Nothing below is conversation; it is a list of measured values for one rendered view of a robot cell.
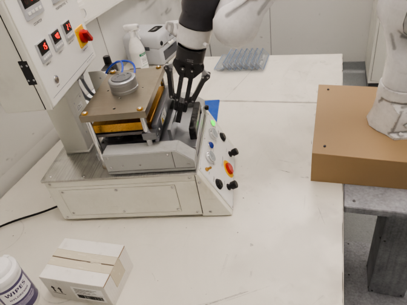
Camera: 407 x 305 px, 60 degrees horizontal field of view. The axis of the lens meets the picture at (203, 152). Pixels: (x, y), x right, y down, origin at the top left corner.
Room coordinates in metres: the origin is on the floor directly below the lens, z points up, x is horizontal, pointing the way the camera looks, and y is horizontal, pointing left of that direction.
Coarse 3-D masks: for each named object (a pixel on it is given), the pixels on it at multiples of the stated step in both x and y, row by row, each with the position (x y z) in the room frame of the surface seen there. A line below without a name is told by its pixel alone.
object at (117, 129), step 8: (160, 88) 1.00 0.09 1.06; (160, 96) 0.95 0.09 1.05; (152, 104) 0.90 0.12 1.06; (152, 112) 0.86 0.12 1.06; (112, 120) 0.85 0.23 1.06; (120, 120) 0.84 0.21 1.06; (128, 120) 0.84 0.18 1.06; (136, 120) 0.83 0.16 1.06; (152, 120) 0.82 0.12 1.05; (96, 128) 0.84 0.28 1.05; (104, 128) 0.84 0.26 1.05; (112, 128) 0.83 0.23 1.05; (120, 128) 0.83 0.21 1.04; (128, 128) 0.82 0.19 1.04; (136, 128) 0.82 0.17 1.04; (104, 136) 0.84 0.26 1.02; (112, 136) 0.84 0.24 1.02
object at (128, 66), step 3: (174, 57) 1.91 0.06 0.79; (171, 60) 1.88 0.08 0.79; (129, 63) 1.95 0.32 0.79; (126, 66) 1.92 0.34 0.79; (129, 66) 1.91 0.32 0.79; (132, 66) 1.90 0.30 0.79; (150, 66) 1.85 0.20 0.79; (153, 66) 1.84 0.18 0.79; (126, 69) 1.87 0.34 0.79; (129, 69) 1.86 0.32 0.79; (174, 69) 1.82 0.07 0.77; (165, 72) 1.73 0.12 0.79; (165, 75) 1.71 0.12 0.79; (165, 78) 1.70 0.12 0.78; (165, 81) 1.69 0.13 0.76
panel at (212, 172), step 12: (204, 132) 0.92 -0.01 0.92; (204, 144) 0.86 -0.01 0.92; (216, 144) 0.93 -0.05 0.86; (228, 144) 1.00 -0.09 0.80; (204, 156) 0.81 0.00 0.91; (216, 156) 0.87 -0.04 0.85; (228, 156) 0.94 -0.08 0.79; (204, 168) 0.77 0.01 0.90; (216, 168) 0.82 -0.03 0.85; (216, 180) 0.76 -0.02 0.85; (228, 180) 0.83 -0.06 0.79; (228, 192) 0.77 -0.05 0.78; (228, 204) 0.73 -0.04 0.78
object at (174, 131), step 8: (168, 112) 1.00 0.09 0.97; (176, 112) 0.93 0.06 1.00; (184, 112) 0.98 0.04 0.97; (168, 120) 0.95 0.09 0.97; (184, 120) 0.93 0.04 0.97; (200, 120) 0.91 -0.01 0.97; (168, 128) 0.84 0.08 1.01; (176, 128) 0.89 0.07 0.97; (184, 128) 0.88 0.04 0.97; (200, 128) 0.89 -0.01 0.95; (160, 136) 0.87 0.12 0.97; (168, 136) 0.86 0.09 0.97; (176, 136) 0.85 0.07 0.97; (184, 136) 0.84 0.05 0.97; (192, 144) 0.80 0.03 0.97; (96, 152) 0.84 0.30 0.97
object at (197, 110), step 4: (196, 104) 0.94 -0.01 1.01; (196, 108) 0.92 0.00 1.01; (200, 108) 0.95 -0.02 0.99; (192, 112) 0.91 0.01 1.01; (196, 112) 0.90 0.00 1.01; (200, 112) 0.95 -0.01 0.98; (192, 116) 0.88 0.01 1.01; (196, 116) 0.88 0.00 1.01; (192, 120) 0.85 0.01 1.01; (196, 120) 0.86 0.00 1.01; (192, 124) 0.84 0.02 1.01; (196, 124) 0.84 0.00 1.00; (188, 128) 0.83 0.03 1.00; (192, 128) 0.82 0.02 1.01; (196, 128) 0.83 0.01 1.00; (192, 132) 0.82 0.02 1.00; (196, 132) 0.82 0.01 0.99; (192, 136) 0.82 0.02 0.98; (196, 136) 0.82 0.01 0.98
